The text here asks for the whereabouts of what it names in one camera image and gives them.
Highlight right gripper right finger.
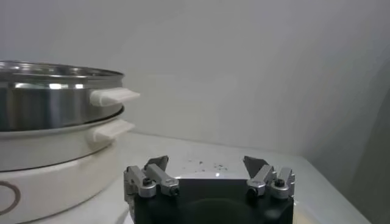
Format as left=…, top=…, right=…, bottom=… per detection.
left=243, top=155, right=296, bottom=200

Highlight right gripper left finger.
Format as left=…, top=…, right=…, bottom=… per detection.
left=123, top=155, right=180, bottom=214

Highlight steel steamer basket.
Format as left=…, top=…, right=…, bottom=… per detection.
left=0, top=60, right=141, bottom=132

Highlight scattered dark crumbs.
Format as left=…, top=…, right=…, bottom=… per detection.
left=187, top=158, right=229, bottom=172

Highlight white electric cooker base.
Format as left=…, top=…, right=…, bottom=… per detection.
left=0, top=109, right=137, bottom=224

